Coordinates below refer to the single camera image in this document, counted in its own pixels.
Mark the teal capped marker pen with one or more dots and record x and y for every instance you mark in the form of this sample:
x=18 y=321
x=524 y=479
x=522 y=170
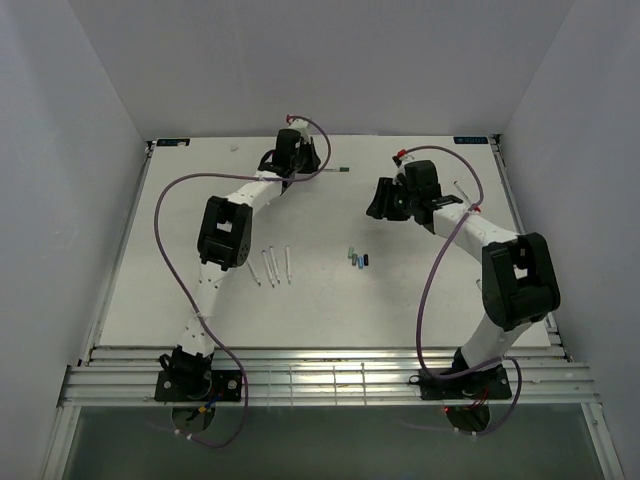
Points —
x=288 y=270

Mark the right blue corner label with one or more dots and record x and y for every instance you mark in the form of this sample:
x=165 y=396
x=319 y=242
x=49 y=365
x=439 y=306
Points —
x=470 y=140

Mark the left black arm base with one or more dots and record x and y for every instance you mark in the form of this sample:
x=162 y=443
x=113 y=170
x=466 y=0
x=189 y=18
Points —
x=198 y=383

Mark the blue capped marker pen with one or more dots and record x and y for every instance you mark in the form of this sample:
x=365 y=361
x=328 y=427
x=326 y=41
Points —
x=268 y=269

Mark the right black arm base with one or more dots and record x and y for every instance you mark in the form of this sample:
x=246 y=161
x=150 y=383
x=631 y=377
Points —
x=485 y=385

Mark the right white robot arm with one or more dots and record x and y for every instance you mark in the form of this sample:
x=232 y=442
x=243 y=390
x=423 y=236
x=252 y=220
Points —
x=518 y=283

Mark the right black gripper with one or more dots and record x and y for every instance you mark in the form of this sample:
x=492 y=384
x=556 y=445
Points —
x=381 y=206

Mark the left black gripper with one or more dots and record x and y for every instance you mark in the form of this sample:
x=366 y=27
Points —
x=309 y=147

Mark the blue corner label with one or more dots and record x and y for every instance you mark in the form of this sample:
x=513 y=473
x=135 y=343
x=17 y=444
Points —
x=173 y=142
x=470 y=140

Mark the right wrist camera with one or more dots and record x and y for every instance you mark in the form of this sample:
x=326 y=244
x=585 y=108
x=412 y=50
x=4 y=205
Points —
x=401 y=160

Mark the black capped marker pen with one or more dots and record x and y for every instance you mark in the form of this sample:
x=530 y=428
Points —
x=253 y=273

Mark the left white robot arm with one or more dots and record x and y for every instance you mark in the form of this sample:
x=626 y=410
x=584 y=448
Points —
x=223 y=245

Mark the left blue corner label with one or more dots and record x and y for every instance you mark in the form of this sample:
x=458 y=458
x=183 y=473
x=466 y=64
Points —
x=173 y=142

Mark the grey capped marker pen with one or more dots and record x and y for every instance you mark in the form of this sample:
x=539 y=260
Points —
x=274 y=264

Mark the red capped marker pen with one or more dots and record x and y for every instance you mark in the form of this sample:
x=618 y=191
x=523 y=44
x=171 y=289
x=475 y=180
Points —
x=467 y=195

